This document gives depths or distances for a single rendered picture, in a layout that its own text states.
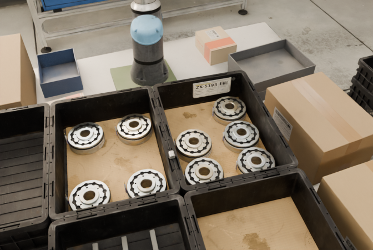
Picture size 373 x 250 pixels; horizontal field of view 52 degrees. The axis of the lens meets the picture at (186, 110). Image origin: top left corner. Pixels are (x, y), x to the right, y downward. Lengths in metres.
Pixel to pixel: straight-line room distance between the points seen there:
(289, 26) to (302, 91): 2.05
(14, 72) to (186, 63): 0.68
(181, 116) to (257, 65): 0.47
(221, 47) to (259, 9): 1.94
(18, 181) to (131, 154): 0.31
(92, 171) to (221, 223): 0.38
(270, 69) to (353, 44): 1.76
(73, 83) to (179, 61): 0.45
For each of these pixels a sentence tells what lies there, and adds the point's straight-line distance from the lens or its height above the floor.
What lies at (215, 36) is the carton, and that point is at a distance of 1.66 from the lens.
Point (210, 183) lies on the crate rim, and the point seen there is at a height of 0.93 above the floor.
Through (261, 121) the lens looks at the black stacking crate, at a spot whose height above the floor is 0.89.
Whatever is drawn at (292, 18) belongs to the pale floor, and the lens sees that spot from 3.43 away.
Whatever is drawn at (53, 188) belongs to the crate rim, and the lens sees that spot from 0.96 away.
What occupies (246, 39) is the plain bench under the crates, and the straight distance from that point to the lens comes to 1.79.
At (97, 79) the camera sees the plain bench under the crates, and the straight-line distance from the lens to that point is 1.59.
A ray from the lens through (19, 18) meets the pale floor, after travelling 3.65.
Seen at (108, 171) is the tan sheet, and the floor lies 0.83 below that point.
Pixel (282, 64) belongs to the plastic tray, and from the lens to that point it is 1.57.
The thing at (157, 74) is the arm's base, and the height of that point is 0.77.
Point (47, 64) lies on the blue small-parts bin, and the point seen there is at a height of 0.72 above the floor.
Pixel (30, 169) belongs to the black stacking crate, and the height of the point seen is 0.83.
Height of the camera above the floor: 1.67
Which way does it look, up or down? 44 degrees down
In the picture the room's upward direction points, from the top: 1 degrees counter-clockwise
